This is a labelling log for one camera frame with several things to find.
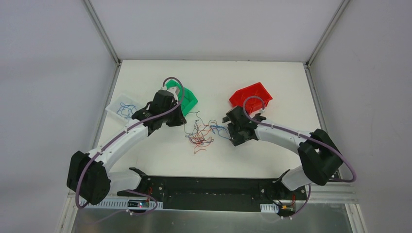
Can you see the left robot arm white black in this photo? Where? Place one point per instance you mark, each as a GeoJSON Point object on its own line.
{"type": "Point", "coordinates": [90, 175]}

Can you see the slotted cable duct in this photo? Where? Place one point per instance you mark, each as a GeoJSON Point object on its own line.
{"type": "Point", "coordinates": [269, 208]}
{"type": "Point", "coordinates": [140, 204]}

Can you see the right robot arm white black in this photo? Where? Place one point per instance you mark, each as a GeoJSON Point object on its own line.
{"type": "Point", "coordinates": [316, 150]}

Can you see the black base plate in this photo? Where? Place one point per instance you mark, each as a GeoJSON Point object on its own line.
{"type": "Point", "coordinates": [214, 194]}

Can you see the clear plastic bin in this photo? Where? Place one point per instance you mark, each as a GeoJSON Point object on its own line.
{"type": "Point", "coordinates": [122, 108]}

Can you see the right slotted cable duct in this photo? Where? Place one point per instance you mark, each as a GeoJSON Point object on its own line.
{"type": "Point", "coordinates": [269, 208]}

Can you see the left slotted cable duct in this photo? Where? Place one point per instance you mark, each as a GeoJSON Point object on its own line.
{"type": "Point", "coordinates": [140, 204]}

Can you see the red plastic bin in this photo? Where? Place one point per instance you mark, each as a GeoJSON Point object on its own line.
{"type": "Point", "coordinates": [252, 105]}

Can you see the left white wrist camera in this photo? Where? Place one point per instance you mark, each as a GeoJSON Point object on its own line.
{"type": "Point", "coordinates": [174, 90]}

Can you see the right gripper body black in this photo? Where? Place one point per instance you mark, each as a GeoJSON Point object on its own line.
{"type": "Point", "coordinates": [234, 129]}

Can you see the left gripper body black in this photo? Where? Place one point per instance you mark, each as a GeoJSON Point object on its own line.
{"type": "Point", "coordinates": [175, 117]}

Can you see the green plastic bin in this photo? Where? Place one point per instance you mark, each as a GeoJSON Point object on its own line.
{"type": "Point", "coordinates": [189, 100]}

